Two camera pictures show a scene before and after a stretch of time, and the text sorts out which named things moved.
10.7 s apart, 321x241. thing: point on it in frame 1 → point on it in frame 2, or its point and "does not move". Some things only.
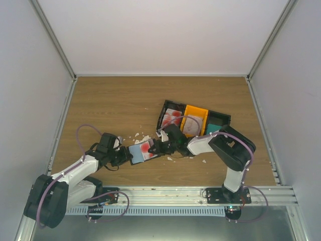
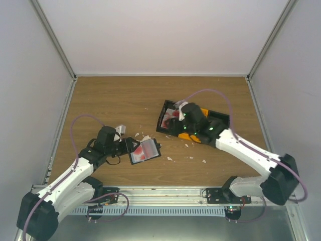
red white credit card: (144, 147) → (138, 155)
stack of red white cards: (171, 116) does not move
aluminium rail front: (197, 196) does not move
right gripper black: (159, 150) → (176, 128)
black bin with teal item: (216, 121) does not move
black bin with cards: (171, 113) does not move
